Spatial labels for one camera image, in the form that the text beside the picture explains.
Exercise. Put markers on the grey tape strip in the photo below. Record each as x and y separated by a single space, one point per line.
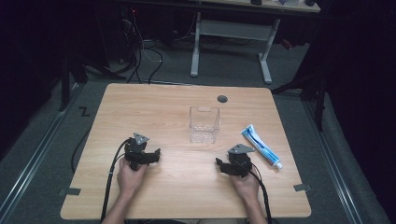
69 191
302 187

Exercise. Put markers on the white-legged desk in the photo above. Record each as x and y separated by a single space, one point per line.
236 34

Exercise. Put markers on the black stand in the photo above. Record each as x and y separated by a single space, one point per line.
308 90
74 74

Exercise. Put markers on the person's right hand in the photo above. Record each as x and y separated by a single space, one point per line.
247 185

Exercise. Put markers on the metal floor rail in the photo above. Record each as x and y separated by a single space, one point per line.
31 158
334 161

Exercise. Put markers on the person's left hand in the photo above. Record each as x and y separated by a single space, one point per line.
130 178

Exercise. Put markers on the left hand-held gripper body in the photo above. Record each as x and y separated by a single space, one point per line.
136 148

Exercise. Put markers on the blue white toothpaste tube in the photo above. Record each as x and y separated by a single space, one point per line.
261 146

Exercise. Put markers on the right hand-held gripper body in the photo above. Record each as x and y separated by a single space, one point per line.
239 159

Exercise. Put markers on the clear plastic container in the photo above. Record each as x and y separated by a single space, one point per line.
204 125

